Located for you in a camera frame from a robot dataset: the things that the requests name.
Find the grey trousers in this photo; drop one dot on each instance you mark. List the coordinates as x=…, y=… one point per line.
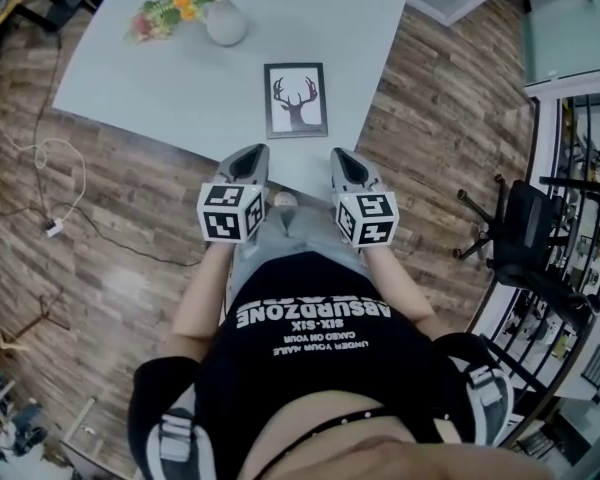
x=300, y=233

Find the glass-top table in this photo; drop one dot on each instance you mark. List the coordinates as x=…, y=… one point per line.
x=570, y=33

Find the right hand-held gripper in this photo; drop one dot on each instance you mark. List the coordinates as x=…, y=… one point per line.
x=375, y=228

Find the light wooden slat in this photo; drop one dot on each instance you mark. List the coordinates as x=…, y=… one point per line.
x=79, y=420

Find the white round vase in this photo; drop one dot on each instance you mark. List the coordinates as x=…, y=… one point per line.
x=226, y=23

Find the black metal railing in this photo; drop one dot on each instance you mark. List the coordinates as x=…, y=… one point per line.
x=510, y=363

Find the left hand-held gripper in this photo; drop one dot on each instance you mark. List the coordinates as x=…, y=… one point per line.
x=222, y=220

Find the pile of dark clutter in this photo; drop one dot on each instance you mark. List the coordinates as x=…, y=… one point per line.
x=27, y=433

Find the person's right forearm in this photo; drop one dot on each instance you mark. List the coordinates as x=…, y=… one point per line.
x=400, y=288

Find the white power adapter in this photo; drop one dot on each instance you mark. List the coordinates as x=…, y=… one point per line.
x=54, y=228

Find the black office chair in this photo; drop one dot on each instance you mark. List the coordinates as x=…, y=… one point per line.
x=527, y=228

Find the person's left forearm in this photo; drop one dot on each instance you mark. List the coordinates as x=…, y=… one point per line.
x=200, y=293

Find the framed deer picture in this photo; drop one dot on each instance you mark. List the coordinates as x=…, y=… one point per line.
x=296, y=113

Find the yellow and orange flower bouquet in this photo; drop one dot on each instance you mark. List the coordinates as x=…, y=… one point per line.
x=180, y=3

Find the brown wooden coat rack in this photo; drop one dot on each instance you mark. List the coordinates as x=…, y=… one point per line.
x=47, y=313

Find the black printed T-shirt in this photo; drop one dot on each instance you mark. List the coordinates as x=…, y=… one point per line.
x=320, y=373

